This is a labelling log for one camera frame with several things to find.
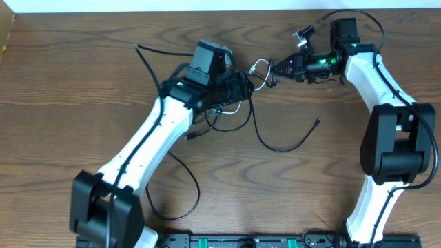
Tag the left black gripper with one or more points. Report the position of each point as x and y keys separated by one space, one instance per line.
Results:
x=242 y=88

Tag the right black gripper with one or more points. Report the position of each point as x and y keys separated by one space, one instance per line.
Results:
x=298 y=63

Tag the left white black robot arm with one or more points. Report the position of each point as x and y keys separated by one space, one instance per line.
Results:
x=106 y=206

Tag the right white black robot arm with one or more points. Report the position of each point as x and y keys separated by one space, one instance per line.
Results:
x=398 y=151

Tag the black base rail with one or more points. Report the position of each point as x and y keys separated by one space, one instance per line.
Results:
x=311 y=238

